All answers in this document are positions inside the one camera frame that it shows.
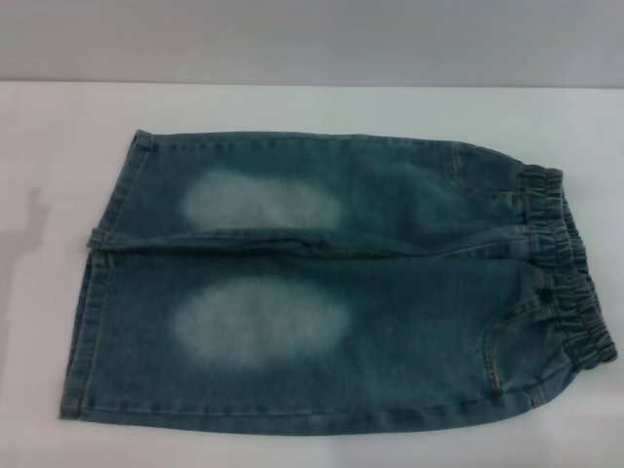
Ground blue denim shorts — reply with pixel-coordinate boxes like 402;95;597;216
58;128;624;424

